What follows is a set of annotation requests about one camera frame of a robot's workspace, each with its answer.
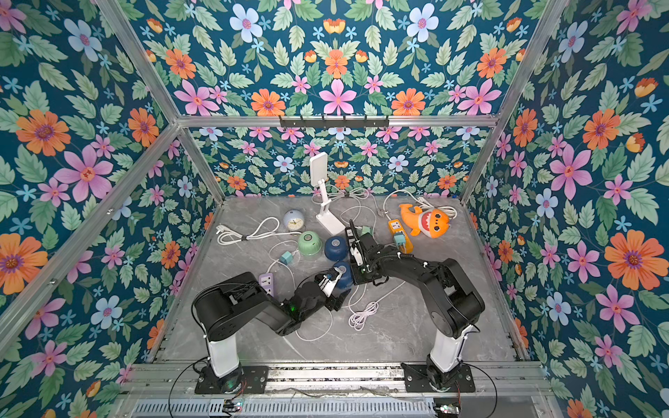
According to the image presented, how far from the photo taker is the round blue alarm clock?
1.05 metres

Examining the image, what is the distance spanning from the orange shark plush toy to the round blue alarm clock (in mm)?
442

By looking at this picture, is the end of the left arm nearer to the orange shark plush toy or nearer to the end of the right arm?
the end of the right arm

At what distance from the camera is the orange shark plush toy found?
1030mm
